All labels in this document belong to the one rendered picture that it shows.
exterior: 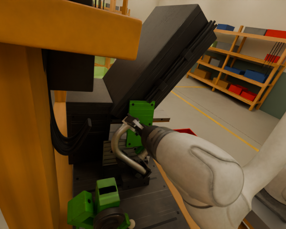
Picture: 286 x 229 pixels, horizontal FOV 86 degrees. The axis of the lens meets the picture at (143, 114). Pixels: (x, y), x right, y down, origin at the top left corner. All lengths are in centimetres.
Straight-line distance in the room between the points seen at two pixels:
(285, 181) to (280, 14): 592
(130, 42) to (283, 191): 92
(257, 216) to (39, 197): 87
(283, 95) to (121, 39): 602
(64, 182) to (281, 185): 97
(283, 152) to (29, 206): 57
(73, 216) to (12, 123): 25
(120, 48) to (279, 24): 638
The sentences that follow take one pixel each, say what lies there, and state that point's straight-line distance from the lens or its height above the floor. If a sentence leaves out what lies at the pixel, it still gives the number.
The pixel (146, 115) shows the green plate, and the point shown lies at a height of 121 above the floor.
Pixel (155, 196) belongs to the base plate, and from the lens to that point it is 78.
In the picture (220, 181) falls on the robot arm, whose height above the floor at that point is 136.
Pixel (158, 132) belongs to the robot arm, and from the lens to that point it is 38.
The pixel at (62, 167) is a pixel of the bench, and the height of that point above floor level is 88.
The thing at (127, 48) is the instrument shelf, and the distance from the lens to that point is 17.
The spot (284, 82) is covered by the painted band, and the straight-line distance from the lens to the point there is 612.
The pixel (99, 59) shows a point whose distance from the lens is 337.
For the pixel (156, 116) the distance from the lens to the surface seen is 85.
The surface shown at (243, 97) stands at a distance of 591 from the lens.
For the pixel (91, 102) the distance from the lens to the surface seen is 65.
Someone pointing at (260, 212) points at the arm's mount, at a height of 92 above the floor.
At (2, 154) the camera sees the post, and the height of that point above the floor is 130.
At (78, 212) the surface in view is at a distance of 45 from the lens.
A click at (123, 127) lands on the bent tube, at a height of 119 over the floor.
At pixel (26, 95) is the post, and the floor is 141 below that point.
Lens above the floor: 153
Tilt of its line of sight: 29 degrees down
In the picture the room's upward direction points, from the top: 13 degrees clockwise
